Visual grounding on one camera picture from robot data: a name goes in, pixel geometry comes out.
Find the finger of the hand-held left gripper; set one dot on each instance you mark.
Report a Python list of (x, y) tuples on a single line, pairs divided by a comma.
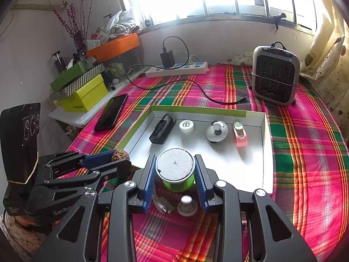
[(114, 167), (101, 157)]

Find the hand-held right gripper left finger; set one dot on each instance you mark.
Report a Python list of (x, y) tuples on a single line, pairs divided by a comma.
[(149, 185)]

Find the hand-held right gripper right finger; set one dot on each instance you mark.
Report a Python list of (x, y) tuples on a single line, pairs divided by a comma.
[(200, 185)]

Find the small brown walnut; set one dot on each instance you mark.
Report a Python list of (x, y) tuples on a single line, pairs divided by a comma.
[(117, 155)]

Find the white charger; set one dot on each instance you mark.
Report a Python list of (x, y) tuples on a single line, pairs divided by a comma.
[(174, 163)]

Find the green and white cardboard box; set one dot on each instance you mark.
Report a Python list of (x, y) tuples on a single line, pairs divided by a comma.
[(245, 169)]

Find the white round panda toy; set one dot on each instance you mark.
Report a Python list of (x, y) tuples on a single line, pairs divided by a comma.
[(215, 133)]

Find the black battery charger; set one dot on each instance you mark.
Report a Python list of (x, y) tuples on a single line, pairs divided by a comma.
[(160, 129)]

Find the small white round cap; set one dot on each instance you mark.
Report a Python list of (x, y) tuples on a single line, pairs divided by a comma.
[(186, 127)]

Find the pink clip with mint pad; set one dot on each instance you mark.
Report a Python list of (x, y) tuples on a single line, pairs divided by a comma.
[(240, 139)]

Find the person's left forearm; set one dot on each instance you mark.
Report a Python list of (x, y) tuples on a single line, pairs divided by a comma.
[(16, 240)]

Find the person's left hand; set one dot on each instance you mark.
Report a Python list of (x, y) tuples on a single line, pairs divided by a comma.
[(27, 221)]

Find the black smartphone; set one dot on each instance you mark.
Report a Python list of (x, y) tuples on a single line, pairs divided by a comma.
[(111, 112)]

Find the white side table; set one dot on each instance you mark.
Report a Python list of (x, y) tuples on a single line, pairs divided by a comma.
[(73, 117)]

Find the yellow-green box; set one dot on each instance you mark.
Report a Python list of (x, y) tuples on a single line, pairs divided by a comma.
[(87, 95)]

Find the striped box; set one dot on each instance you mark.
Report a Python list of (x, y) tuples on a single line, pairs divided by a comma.
[(87, 76)]

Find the dark green box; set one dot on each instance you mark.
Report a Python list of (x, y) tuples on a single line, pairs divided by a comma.
[(68, 76)]

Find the glass jar with black lid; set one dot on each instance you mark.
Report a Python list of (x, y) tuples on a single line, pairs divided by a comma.
[(57, 62)]

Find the pink green plaid blanket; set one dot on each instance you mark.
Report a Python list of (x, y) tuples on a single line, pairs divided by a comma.
[(300, 142)]

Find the orange box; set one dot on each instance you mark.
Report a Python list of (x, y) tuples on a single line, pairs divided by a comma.
[(114, 47)]

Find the colourful paper cards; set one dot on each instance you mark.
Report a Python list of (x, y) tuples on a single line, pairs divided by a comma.
[(96, 39)]

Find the white power strip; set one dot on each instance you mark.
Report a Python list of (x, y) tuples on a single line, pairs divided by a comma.
[(190, 68)]

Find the black power adapter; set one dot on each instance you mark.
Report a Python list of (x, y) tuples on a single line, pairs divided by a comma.
[(166, 58)]

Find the red berry branches vase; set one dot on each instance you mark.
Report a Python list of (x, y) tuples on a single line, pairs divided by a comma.
[(73, 27)]

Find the grey space heater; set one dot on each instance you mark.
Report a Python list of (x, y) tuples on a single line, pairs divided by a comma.
[(275, 76)]

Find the floral pillow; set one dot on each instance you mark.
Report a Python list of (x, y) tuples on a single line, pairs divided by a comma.
[(240, 58)]

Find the white plastic bags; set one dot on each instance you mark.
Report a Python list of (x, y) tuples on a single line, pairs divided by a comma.
[(120, 23)]

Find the cream heart print curtain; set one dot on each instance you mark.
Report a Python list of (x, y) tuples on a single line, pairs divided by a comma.
[(330, 60)]

